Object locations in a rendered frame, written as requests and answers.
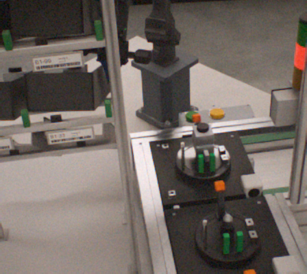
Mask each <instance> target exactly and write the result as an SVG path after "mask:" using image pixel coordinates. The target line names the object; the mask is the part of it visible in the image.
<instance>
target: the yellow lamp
mask: <svg viewBox="0 0 307 274"><path fill-rule="evenodd" d="M302 73H303V70H300V69H298V68H297V67H296V66H295V65H294V67H293V80H292V85H293V87H294V88H296V89H298V90H301V84H302Z"/></svg>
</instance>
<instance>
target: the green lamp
mask: <svg viewBox="0 0 307 274"><path fill-rule="evenodd" d="M306 39H307V25H306V24H303V23H302V22H301V21H300V20H299V22H298V29H297V44H298V45H299V46H301V47H303V48H306Z"/></svg>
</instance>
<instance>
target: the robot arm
mask: <svg viewBox="0 0 307 274"><path fill-rule="evenodd" d="M95 1H96V4H97V9H98V12H99V16H100V17H102V15H101V3H100V0H95ZM170 4H171V0H153V8H152V11H151V13H150V15H149V16H148V17H147V18H146V19H145V29H144V33H145V37H146V39H147V42H151V43H153V49H152V52H151V50H146V49H137V50H135V51H128V49H129V41H126V36H127V22H128V16H129V8H130V5H133V2H132V1H131V0H114V12H115V19H116V32H117V39H118V46H119V59H120V67H121V66H122V65H123V66H124V65H126V64H127V63H128V58H129V59H134V61H135V63H139V64H149V63H150V61H152V62H154V63H156V64H158V65H160V66H163V67H167V66H169V65H171V64H172V63H174V62H176V61H178V60H179V59H180V57H177V56H176V55H175V46H176V45H179V44H180V38H181V33H180V32H179V31H178V30H177V29H176V28H175V19H174V17H173V15H172V13H171V11H170ZM73 51H83V54H84V56H87V55H88V54H89V53H94V54H97V62H100V63H101V65H102V66H103V69H104V71H105V74H106V79H109V73H108V62H107V56H106V47H97V48H91V49H79V50H73ZM152 56H153V57H152Z"/></svg>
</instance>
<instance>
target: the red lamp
mask: <svg viewBox="0 0 307 274"><path fill-rule="evenodd" d="M304 56H305V48H303V47H301V46H299V45H298V44H297V43H296V48H295V61H294V65H295V66H296V67H297V68H298V69H300V70H303V67H304Z"/></svg>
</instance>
